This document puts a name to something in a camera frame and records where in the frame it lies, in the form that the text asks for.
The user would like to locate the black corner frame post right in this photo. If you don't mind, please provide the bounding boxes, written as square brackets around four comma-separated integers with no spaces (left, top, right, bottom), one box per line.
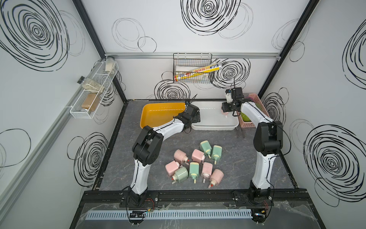
[258,0,320,98]

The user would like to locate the yellow red foil roll box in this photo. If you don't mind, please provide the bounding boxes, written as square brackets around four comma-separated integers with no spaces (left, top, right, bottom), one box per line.
[173,63,222,82]

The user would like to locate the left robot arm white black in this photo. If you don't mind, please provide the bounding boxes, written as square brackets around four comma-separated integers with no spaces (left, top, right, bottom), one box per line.
[127,104,200,206]

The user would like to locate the pink perforated plastic basket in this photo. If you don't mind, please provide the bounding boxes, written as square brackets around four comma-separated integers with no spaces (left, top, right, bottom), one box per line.
[239,94,274,128]

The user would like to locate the dark green toy vegetable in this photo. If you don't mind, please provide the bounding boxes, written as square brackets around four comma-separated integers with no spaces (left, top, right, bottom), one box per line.
[240,113,251,122]

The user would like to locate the black corner frame post left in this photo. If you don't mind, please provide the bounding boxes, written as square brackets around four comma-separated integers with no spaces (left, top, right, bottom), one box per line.
[72,0,128,103]

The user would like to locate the white slotted cable duct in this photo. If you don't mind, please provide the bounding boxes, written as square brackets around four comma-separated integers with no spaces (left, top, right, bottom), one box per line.
[85,209,253,220]

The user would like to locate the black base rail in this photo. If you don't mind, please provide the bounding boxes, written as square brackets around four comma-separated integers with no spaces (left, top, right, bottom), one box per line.
[78,188,311,211]

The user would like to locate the aluminium wall rail back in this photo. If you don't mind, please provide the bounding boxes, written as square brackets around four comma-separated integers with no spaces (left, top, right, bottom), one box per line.
[105,52,281,60]

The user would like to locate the aluminium wall rail left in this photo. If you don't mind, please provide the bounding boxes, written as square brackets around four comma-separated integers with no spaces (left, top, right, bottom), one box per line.
[1,88,82,219]

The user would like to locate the yellow plastic storage tray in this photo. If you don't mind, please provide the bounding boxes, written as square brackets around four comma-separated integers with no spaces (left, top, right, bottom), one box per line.
[140,102,185,128]

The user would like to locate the glass jar on shelf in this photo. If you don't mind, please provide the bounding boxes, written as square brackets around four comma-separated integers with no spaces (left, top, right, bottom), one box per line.
[105,56,115,73]

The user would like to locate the black wire wall basket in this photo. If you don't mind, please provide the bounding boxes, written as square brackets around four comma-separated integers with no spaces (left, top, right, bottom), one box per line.
[173,52,213,84]

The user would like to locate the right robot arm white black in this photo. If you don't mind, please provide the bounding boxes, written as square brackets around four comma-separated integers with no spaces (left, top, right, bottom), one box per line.
[222,87,283,201]

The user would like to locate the black corner frame post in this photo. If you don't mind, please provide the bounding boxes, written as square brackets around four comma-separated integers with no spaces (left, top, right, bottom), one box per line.
[72,0,128,103]
[258,0,320,98]

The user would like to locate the clear bottle on shelf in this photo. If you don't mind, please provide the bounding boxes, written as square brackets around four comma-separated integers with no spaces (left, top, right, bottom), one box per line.
[77,76,104,94]

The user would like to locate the white wire wall shelf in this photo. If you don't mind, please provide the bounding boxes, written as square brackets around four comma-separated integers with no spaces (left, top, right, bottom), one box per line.
[70,56,119,119]

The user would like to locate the white plastic storage tray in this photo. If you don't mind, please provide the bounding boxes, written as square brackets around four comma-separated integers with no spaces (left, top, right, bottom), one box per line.
[192,101,239,131]

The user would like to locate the aluminium wall rail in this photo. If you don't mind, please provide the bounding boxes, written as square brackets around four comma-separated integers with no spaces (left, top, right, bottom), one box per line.
[1,88,82,219]
[105,52,281,60]

